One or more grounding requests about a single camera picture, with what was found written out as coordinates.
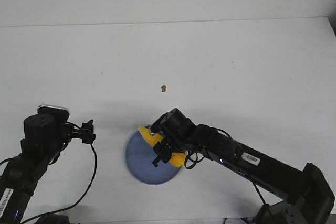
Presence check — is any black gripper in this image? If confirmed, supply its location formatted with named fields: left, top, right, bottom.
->
left=69, top=120, right=96, bottom=144
left=152, top=139, right=181, bottom=167

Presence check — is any yellow corn cob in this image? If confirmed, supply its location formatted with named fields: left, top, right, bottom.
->
left=138, top=126, right=186, bottom=168

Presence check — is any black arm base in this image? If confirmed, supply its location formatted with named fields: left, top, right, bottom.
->
left=35, top=214, right=70, bottom=224

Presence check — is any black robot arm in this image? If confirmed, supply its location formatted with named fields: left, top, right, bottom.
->
left=1, top=114, right=96, bottom=223
left=149, top=108, right=335, bottom=224

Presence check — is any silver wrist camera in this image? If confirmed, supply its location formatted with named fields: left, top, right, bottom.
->
left=149, top=112, right=169, bottom=136
left=37, top=104, right=70, bottom=122

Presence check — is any blue round plate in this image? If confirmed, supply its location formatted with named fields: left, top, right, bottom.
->
left=125, top=130, right=182, bottom=185

